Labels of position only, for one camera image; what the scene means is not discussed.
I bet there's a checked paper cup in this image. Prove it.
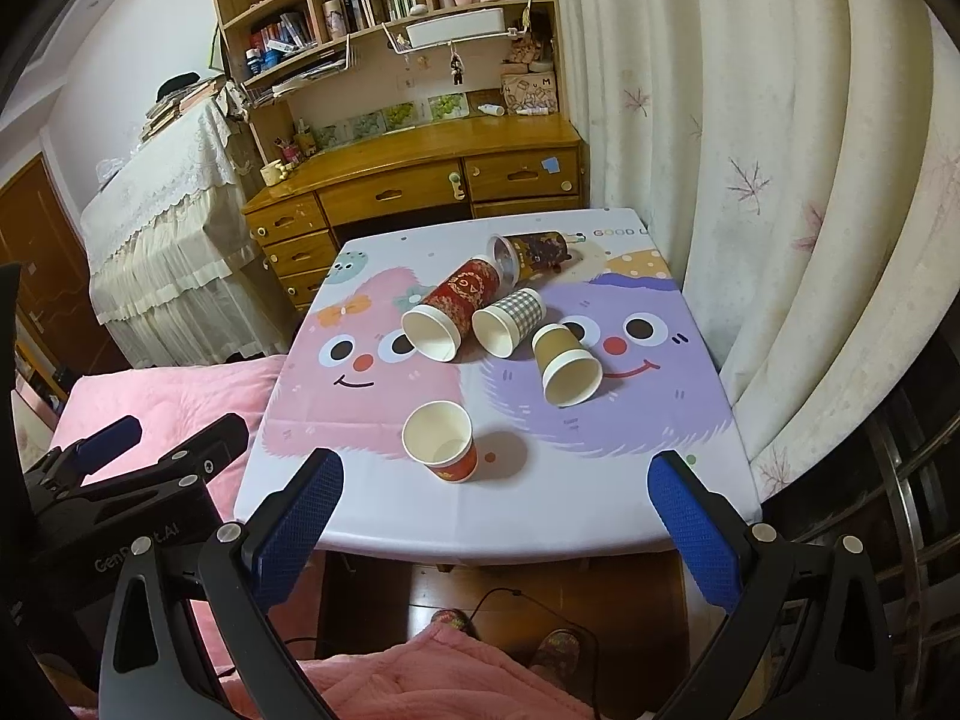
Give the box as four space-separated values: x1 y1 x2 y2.
471 287 545 357

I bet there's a wooden desk with drawers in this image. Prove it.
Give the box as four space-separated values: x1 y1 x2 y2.
241 112 587 314

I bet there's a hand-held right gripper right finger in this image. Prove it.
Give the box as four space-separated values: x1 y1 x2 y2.
647 451 895 720

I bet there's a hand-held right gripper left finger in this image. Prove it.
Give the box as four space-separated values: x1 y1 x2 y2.
94 448 345 720

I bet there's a pink fleece robe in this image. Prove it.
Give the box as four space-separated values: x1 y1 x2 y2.
214 621 601 720

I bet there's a cream leaf print curtain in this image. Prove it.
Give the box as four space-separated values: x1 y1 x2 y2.
550 0 960 520

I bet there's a large red patterned paper cup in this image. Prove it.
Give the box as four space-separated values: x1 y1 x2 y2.
400 257 502 363

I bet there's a pink quilt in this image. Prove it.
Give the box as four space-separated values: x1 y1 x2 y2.
43 355 290 680

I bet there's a white lace covered cabinet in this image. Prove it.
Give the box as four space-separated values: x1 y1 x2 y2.
79 94 295 370

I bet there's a patterned slipper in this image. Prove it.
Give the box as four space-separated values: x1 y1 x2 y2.
429 607 476 640
528 628 585 685

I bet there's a dark red patterned paper cup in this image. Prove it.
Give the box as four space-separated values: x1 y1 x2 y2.
488 231 571 290

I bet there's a stack of flat books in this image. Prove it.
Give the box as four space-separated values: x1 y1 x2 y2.
139 76 226 142

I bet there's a metal wire rack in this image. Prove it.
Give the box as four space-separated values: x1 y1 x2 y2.
855 382 960 720

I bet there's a cartoon monster tablecloth table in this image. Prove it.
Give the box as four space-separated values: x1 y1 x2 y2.
234 210 764 563

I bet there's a small red paper cup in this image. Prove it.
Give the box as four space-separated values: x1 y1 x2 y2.
402 401 479 485

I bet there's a brown paper cup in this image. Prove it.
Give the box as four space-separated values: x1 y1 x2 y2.
532 323 604 408

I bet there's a brown wooden door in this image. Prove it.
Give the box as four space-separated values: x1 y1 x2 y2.
0 152 127 395

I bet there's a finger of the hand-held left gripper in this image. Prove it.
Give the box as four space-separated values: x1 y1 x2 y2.
71 412 251 512
25 415 144 492

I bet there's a black floor cable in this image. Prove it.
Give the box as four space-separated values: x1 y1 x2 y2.
287 586 601 706

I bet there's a wooden bookshelf hutch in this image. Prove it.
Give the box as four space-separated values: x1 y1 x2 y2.
202 0 565 166

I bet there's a white storage tray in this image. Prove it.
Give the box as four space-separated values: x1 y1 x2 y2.
403 7 509 47

